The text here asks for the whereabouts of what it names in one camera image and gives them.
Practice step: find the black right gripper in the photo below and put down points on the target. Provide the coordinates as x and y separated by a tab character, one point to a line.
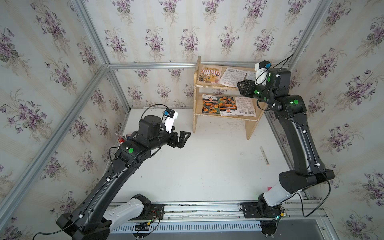
246	91

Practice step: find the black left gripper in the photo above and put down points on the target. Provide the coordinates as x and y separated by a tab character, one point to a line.
174	143

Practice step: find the white barcode seed bag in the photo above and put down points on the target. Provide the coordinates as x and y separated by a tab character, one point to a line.
231	77

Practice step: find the pink storefront seed bag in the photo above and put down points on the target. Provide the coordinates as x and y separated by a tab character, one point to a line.
210	74

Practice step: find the small white seed bag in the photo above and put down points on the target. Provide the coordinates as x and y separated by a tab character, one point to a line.
251	75

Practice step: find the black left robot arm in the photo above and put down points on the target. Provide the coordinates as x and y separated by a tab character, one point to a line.
91	220

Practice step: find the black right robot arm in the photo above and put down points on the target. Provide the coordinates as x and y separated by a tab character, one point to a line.
291	111

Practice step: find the white printed seed bag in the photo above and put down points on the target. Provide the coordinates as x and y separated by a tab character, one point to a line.
245	107

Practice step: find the orange marigold seed bag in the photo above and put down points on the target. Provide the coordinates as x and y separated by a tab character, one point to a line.
227	105

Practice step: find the wooden two-tier shelf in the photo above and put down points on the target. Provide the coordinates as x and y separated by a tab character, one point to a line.
216	94

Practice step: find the dark marigold seed bag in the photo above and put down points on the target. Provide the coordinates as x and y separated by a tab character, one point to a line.
210	105

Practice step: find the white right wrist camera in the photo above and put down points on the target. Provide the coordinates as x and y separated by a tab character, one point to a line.
261	70

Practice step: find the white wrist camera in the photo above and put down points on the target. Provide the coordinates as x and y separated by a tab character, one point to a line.
169	116
261	70

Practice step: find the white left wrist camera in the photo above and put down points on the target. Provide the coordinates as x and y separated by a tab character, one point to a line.
169	116

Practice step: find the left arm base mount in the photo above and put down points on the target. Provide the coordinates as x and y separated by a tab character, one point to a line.
153	211

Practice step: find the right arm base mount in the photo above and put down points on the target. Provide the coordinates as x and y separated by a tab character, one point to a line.
255	210

